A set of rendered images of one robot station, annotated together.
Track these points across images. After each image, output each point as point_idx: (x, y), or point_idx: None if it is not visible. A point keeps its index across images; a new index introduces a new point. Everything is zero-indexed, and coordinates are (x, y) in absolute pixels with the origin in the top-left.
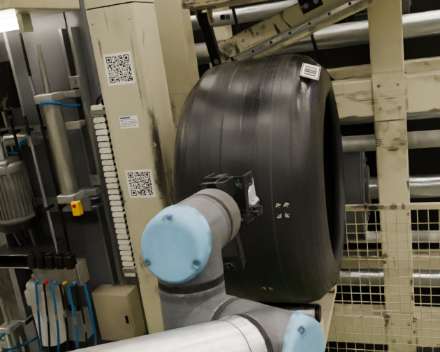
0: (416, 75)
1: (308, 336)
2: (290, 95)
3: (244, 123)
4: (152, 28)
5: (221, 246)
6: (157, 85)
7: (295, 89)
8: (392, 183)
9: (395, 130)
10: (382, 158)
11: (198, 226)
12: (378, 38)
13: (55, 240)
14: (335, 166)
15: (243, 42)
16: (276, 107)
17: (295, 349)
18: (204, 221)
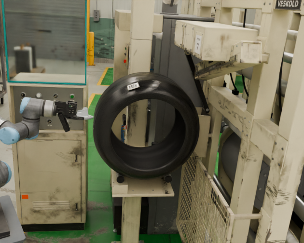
0: (256, 121)
1: (6, 131)
2: (115, 90)
3: (105, 93)
4: (145, 50)
5: (35, 113)
6: (139, 72)
7: (118, 89)
8: (238, 175)
9: (244, 147)
10: (239, 158)
11: (22, 102)
12: (251, 91)
13: None
14: (184, 140)
15: (198, 67)
16: (109, 93)
17: (0, 130)
18: (26, 103)
